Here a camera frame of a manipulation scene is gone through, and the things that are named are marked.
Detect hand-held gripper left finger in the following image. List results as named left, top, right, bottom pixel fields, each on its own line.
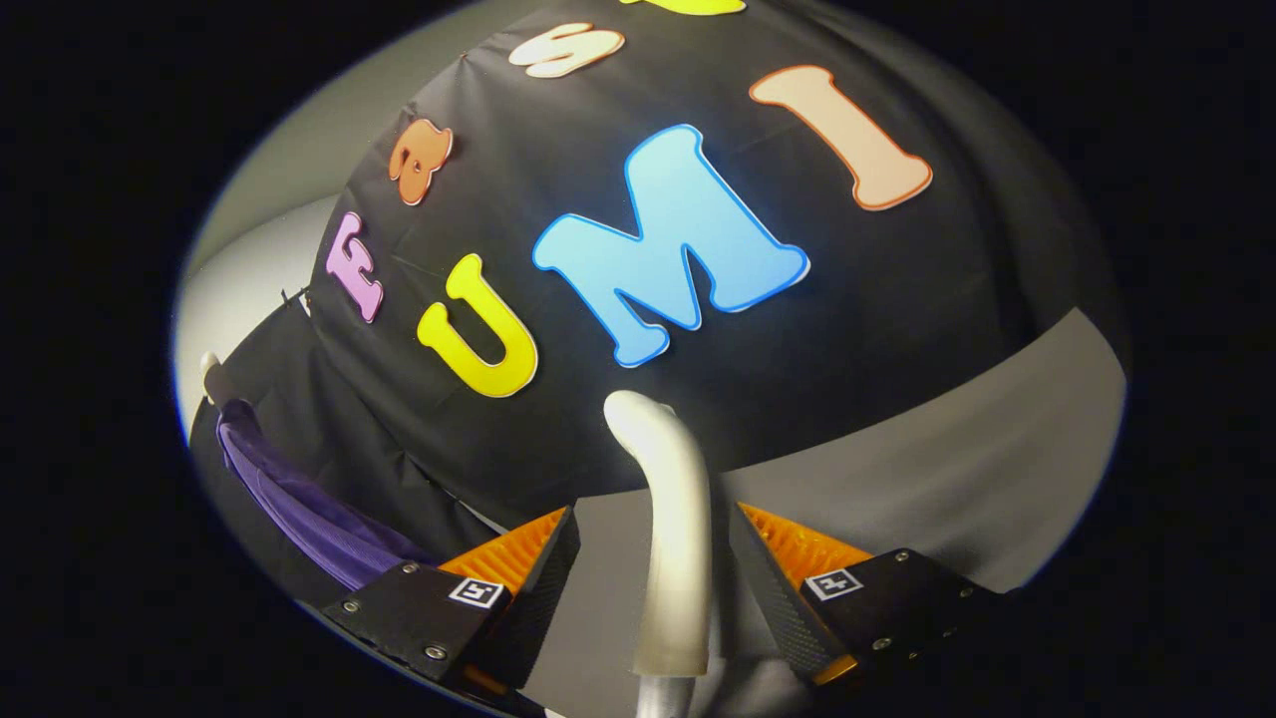
left=321, top=506, right=582, bottom=699

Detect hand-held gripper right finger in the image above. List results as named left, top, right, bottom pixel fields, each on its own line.
left=733, top=502, right=1008, bottom=689

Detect white garment steamer nozzle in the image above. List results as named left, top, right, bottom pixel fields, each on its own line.
left=603, top=389, right=714, bottom=679

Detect purple jacket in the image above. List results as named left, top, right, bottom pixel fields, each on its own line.
left=214, top=399, right=435, bottom=591

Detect white clothes hanger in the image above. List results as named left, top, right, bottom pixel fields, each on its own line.
left=197, top=351, right=235, bottom=405

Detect grey cabinet with dark top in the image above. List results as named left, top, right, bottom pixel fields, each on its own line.
left=523, top=307, right=1127, bottom=718

